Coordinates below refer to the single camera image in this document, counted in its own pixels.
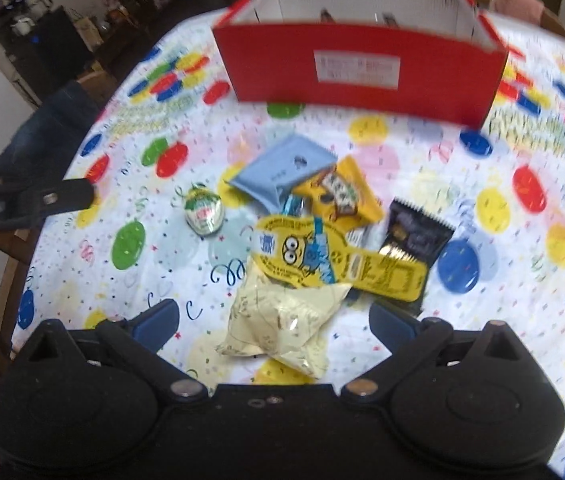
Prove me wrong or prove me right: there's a balloon birthday tablecloth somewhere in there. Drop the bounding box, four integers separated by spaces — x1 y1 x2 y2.
10 8 565 480

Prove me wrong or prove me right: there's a dark purple snack packet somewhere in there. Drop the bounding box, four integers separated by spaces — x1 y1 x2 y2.
382 198 455 266

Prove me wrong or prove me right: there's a cream snack bag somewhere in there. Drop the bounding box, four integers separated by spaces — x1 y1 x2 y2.
216 261 351 379

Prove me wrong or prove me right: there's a red cardboard box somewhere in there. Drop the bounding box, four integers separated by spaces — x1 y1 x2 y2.
212 0 508 128

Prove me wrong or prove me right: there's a blue candy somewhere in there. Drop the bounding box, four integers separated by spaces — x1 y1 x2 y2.
281 194 311 218

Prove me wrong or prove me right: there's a yellow chocolate candy bag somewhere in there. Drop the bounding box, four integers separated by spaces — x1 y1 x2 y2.
293 155 384 234

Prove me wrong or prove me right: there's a yellow minion snack pack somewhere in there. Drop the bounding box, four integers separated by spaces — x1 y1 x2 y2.
251 214 427 302

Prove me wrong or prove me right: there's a pink cloth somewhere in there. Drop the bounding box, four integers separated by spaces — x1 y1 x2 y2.
488 0 545 25

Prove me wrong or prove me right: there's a black cabinet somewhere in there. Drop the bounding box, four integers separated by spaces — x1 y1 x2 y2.
0 6 95 101

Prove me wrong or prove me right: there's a light blue snack packet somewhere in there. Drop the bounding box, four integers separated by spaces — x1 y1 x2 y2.
229 134 337 214

